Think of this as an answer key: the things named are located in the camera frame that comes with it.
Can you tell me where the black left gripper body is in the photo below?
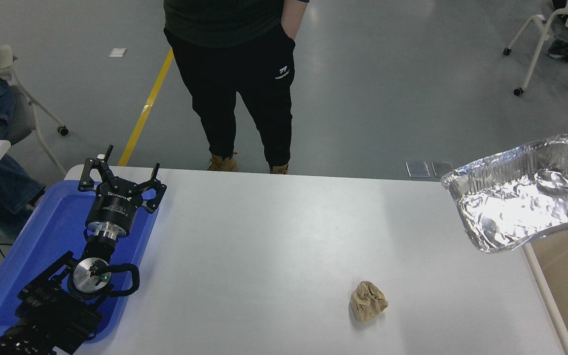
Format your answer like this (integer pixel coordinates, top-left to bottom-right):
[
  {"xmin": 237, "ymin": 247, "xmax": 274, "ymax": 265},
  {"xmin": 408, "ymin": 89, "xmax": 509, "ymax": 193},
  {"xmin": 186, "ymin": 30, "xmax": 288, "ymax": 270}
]
[{"xmin": 85, "ymin": 183, "xmax": 143, "ymax": 234}]

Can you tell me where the silver foil tray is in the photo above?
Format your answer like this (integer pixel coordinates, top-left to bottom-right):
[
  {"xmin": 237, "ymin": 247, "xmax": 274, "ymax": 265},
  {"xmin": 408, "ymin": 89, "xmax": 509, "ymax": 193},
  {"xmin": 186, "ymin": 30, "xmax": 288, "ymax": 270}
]
[{"xmin": 441, "ymin": 134, "xmax": 568, "ymax": 254}]

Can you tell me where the blue plastic tray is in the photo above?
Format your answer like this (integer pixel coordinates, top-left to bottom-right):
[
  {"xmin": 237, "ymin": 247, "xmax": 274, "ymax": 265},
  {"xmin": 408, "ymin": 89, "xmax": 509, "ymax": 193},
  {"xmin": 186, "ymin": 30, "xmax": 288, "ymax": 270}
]
[{"xmin": 0, "ymin": 180, "xmax": 161, "ymax": 343}]

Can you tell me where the yellow floor tape line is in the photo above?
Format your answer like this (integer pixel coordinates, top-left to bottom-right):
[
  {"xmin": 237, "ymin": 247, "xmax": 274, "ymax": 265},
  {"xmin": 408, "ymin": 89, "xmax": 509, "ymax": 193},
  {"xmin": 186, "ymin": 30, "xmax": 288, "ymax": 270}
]
[{"xmin": 118, "ymin": 48, "xmax": 174, "ymax": 167}]

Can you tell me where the white wheeled chair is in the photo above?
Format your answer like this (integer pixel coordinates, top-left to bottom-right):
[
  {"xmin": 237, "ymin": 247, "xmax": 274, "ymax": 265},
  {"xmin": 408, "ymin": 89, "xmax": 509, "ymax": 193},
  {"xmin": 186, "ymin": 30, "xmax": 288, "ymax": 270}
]
[{"xmin": 503, "ymin": 0, "xmax": 568, "ymax": 107}]

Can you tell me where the standing person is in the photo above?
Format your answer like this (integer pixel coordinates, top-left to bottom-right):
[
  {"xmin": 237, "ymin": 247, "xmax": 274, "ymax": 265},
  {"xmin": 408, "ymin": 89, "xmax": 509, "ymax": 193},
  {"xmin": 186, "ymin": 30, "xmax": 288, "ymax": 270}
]
[{"xmin": 163, "ymin": 0, "xmax": 310, "ymax": 175}]

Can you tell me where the crumpled tan paper ball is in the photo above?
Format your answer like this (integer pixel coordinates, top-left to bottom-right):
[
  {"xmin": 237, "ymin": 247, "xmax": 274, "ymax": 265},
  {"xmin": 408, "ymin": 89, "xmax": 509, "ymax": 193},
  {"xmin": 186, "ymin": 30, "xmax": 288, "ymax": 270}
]
[{"xmin": 349, "ymin": 281, "xmax": 389, "ymax": 323}]

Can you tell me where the white frame grey seat chair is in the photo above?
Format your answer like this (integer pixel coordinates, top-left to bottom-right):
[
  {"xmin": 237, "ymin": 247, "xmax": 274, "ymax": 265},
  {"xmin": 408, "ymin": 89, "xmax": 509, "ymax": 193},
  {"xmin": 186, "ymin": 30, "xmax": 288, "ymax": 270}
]
[{"xmin": 0, "ymin": 44, "xmax": 69, "ymax": 178}]

